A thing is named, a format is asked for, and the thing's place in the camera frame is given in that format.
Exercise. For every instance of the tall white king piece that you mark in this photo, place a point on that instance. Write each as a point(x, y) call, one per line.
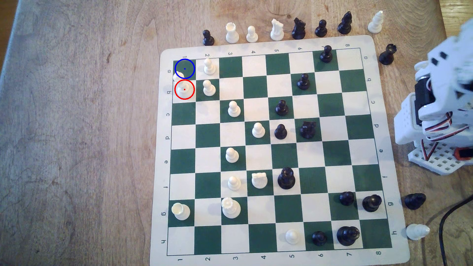
point(184, 88)

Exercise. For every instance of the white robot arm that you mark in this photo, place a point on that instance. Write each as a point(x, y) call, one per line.
point(406, 122)

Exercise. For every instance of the black queen piece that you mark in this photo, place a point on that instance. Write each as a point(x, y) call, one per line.
point(286, 178)

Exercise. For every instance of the white queen piece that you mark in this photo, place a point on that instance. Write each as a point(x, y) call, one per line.
point(230, 208)

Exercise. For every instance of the black king piece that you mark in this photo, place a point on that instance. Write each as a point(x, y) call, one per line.
point(348, 236)

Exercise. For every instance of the white pawn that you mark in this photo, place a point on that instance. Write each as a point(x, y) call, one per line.
point(231, 155)
point(258, 130)
point(234, 183)
point(252, 34)
point(209, 67)
point(292, 237)
point(233, 109)
point(209, 89)

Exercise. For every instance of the black pawn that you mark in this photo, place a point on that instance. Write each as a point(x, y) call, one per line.
point(208, 38)
point(346, 198)
point(281, 132)
point(282, 108)
point(303, 82)
point(319, 238)
point(326, 54)
point(321, 29)

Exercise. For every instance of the white rook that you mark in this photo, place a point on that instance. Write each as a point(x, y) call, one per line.
point(259, 180)
point(232, 33)
point(181, 211)

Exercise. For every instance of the black knight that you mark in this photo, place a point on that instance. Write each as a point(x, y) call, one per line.
point(298, 29)
point(307, 130)

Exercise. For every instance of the green and cream chessboard mat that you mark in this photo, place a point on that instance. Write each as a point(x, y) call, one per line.
point(281, 207)

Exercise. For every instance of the white knight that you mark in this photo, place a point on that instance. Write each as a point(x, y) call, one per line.
point(276, 30)

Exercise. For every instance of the black rook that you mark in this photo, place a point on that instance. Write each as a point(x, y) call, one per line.
point(387, 55)

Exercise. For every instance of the white bishop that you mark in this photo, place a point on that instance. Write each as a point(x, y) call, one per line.
point(417, 232)
point(376, 23)

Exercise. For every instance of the orange clamp part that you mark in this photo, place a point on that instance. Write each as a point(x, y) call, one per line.
point(465, 153)

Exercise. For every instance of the white grid base plate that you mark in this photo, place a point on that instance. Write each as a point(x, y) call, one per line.
point(439, 161)

